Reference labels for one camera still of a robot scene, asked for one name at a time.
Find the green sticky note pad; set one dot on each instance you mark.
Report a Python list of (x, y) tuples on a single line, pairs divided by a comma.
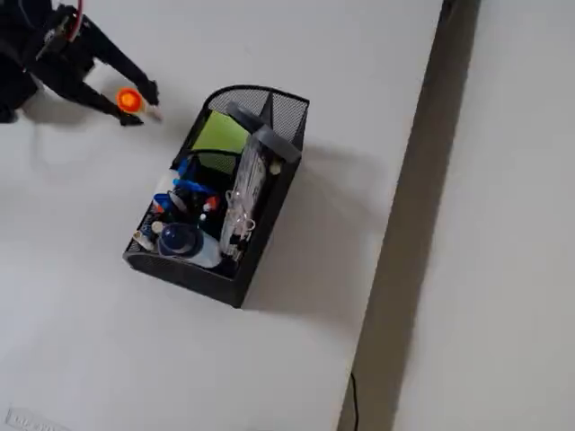
[(218, 132)]

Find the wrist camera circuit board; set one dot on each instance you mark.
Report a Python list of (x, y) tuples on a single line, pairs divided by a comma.
[(56, 33)]

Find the blue capped glue bottle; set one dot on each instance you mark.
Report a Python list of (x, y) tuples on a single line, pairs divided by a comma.
[(179, 240)]

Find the blue pen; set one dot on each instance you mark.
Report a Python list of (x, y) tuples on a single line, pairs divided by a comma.
[(193, 186)]

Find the small cream round item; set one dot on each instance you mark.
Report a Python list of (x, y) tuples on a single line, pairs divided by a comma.
[(274, 168)]

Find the black mesh desk organizer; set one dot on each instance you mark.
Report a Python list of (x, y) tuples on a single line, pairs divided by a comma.
[(251, 251)]

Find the small red capped item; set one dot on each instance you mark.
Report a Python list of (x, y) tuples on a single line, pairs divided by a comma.
[(210, 205)]

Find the orange capped white marker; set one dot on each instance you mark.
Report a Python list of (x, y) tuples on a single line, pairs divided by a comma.
[(127, 99)]

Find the blue plastic clip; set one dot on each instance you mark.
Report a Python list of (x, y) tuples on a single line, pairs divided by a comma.
[(188, 169)]

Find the blue and orange cap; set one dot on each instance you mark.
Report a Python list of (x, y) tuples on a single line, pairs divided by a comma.
[(161, 203)]

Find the clear plastic package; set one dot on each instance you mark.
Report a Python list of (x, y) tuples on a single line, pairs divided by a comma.
[(249, 179)]

